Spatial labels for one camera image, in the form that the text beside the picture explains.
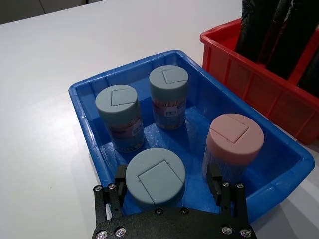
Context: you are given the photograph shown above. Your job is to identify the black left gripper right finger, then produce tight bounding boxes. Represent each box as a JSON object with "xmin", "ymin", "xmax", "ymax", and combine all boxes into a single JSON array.
[{"xmin": 206, "ymin": 163, "xmax": 251, "ymax": 226}]

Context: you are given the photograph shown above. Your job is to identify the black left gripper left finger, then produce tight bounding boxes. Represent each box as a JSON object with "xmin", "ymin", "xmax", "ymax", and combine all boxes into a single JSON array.
[{"xmin": 93, "ymin": 164, "xmax": 128, "ymax": 224}]

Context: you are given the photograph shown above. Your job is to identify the grey-lidded round canister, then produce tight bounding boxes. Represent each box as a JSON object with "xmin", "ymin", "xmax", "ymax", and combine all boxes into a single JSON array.
[
  {"xmin": 125, "ymin": 147, "xmax": 186, "ymax": 207},
  {"xmin": 95, "ymin": 84, "xmax": 146, "ymax": 153},
  {"xmin": 149, "ymin": 65, "xmax": 189, "ymax": 131}
]

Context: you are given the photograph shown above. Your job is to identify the pink-lidded round canister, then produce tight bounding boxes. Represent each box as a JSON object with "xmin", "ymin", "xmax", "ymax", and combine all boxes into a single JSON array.
[{"xmin": 201, "ymin": 113, "xmax": 265, "ymax": 185}]

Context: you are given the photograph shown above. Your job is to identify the blue plastic bin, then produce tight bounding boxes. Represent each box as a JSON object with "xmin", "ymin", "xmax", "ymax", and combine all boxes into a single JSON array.
[{"xmin": 68, "ymin": 49, "xmax": 316, "ymax": 224}]

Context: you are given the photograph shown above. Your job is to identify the red plastic bin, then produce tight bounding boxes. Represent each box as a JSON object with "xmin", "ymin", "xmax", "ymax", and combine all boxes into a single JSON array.
[{"xmin": 199, "ymin": 18, "xmax": 319, "ymax": 146}]

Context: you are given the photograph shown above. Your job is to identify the black plastic-wrapped roll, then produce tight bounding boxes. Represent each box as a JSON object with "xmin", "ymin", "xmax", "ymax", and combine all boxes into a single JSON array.
[
  {"xmin": 267, "ymin": 0, "xmax": 319, "ymax": 78},
  {"xmin": 257, "ymin": 0, "xmax": 300, "ymax": 68},
  {"xmin": 297, "ymin": 46, "xmax": 319, "ymax": 99},
  {"xmin": 236, "ymin": 0, "xmax": 280, "ymax": 61}
]

